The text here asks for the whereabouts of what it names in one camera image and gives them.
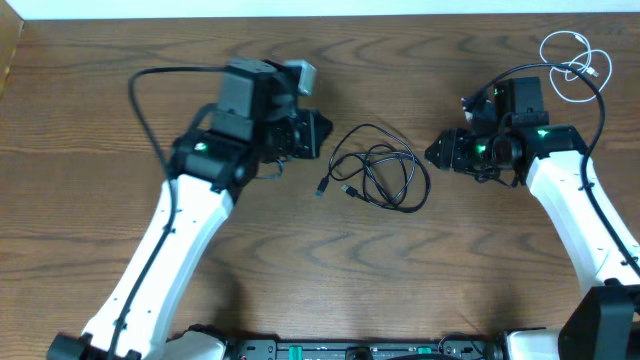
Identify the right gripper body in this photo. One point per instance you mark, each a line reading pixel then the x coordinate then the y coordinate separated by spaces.
pixel 467 152

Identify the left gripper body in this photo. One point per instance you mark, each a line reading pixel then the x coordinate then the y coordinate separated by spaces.
pixel 285 136

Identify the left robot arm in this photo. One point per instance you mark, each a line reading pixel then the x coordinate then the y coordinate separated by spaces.
pixel 256 120

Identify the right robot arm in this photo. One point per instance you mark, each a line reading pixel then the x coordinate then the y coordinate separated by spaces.
pixel 510 130

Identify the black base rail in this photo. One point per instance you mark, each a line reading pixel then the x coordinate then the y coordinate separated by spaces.
pixel 360 350

